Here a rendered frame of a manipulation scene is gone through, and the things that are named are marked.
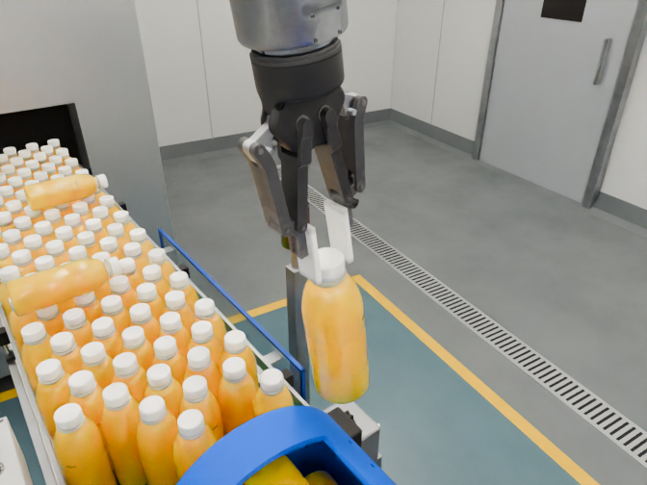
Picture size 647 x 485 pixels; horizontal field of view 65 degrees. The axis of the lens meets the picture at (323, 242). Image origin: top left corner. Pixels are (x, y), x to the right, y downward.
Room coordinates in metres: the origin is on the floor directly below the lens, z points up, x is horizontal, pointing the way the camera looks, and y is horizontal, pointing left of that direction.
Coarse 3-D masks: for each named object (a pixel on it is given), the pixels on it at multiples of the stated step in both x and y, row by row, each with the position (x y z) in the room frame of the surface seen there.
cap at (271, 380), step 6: (264, 372) 0.63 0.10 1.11; (270, 372) 0.63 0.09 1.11; (276, 372) 0.63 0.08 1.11; (264, 378) 0.62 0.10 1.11; (270, 378) 0.62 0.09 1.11; (276, 378) 0.62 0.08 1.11; (282, 378) 0.62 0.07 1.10; (264, 384) 0.61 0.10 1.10; (270, 384) 0.61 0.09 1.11; (276, 384) 0.61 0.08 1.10; (282, 384) 0.62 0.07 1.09; (264, 390) 0.61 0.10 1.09; (270, 390) 0.61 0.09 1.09; (276, 390) 0.61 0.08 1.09
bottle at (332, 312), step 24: (312, 288) 0.45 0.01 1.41; (336, 288) 0.45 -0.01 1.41; (312, 312) 0.44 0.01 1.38; (336, 312) 0.43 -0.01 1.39; (360, 312) 0.45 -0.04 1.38; (312, 336) 0.44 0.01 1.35; (336, 336) 0.43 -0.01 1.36; (360, 336) 0.45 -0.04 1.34; (312, 360) 0.46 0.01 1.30; (336, 360) 0.44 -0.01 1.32; (360, 360) 0.45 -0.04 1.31; (336, 384) 0.44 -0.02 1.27; (360, 384) 0.45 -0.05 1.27
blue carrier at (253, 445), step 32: (288, 416) 0.44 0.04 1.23; (320, 416) 0.46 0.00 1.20; (224, 448) 0.39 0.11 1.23; (256, 448) 0.38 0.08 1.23; (288, 448) 0.39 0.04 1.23; (320, 448) 0.48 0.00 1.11; (352, 448) 0.41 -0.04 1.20; (192, 480) 0.36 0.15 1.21; (224, 480) 0.35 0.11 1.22; (352, 480) 0.46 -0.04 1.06; (384, 480) 0.37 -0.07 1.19
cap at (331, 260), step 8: (320, 248) 0.48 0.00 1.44; (328, 248) 0.48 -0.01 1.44; (320, 256) 0.46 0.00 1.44; (328, 256) 0.46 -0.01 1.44; (336, 256) 0.46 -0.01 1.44; (320, 264) 0.45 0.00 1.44; (328, 264) 0.45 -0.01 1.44; (336, 264) 0.45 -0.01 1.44; (344, 264) 0.46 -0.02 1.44; (328, 272) 0.44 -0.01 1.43; (336, 272) 0.45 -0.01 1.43; (328, 280) 0.44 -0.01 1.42
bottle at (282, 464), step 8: (280, 456) 0.41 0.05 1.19; (272, 464) 0.39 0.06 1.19; (280, 464) 0.40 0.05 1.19; (288, 464) 0.40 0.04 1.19; (256, 472) 0.38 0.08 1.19; (264, 472) 0.38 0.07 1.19; (272, 472) 0.38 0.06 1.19; (280, 472) 0.38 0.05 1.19; (288, 472) 0.38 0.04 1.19; (296, 472) 0.39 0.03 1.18; (248, 480) 0.38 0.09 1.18; (256, 480) 0.38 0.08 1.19; (264, 480) 0.37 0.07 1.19; (272, 480) 0.37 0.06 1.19; (280, 480) 0.37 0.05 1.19; (288, 480) 0.37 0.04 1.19; (296, 480) 0.37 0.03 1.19; (304, 480) 0.38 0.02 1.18
